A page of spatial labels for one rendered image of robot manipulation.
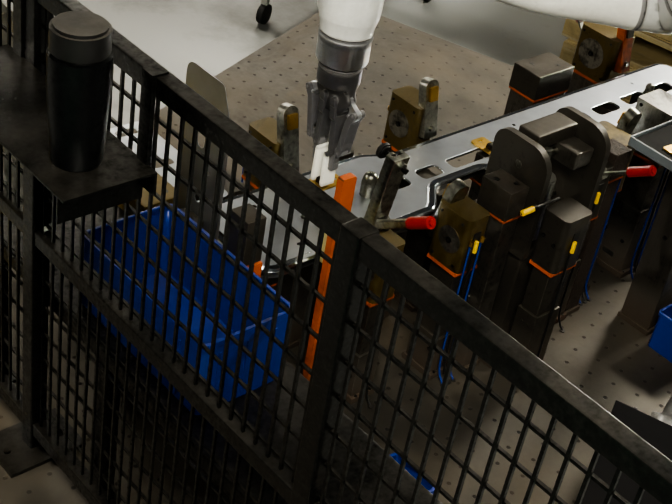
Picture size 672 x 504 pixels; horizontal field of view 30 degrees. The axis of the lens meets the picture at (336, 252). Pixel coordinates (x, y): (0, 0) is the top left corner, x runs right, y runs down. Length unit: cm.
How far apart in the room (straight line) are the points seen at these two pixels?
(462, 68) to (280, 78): 54
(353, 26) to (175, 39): 299
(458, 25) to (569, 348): 305
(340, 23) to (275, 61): 138
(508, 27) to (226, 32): 126
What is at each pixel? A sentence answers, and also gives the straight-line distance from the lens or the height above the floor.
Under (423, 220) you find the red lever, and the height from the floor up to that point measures 114.
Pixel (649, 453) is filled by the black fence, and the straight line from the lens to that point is 111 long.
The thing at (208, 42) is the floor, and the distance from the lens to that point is 499.
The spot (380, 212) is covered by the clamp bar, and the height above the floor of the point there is 110.
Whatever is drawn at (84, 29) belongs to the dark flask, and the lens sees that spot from 144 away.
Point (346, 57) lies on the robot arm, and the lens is 206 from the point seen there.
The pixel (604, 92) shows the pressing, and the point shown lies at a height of 100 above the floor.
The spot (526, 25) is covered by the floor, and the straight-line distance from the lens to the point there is 562.
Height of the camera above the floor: 226
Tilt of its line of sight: 36 degrees down
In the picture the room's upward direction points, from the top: 10 degrees clockwise
